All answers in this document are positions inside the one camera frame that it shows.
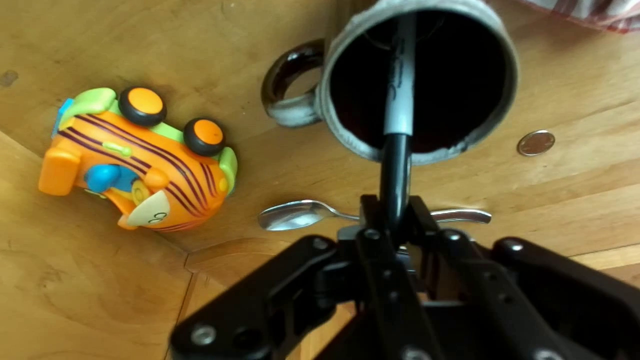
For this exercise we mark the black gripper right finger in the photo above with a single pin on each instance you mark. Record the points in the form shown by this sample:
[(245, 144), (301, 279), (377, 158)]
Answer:
[(520, 292)]

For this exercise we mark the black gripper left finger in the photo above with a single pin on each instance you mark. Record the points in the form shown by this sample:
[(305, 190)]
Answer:
[(293, 301)]

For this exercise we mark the black and grey marker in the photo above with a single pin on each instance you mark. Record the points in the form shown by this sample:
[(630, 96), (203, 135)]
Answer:
[(398, 101)]

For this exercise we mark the metal spoon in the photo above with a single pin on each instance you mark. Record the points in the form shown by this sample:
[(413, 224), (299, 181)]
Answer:
[(293, 213)]

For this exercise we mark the small coin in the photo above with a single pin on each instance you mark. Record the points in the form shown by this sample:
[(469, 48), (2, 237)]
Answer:
[(537, 143)]

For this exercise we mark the orange toy car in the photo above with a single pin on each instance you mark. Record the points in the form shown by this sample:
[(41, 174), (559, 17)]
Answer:
[(140, 161)]

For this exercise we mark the wooden roll-top desk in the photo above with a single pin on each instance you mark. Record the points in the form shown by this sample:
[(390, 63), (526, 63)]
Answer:
[(81, 286)]

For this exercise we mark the dark mug with grey rim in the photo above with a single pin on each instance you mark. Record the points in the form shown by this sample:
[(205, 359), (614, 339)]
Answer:
[(466, 72)]

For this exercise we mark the red white plaid shirt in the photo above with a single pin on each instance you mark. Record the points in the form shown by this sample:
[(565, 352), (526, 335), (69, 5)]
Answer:
[(586, 12)]

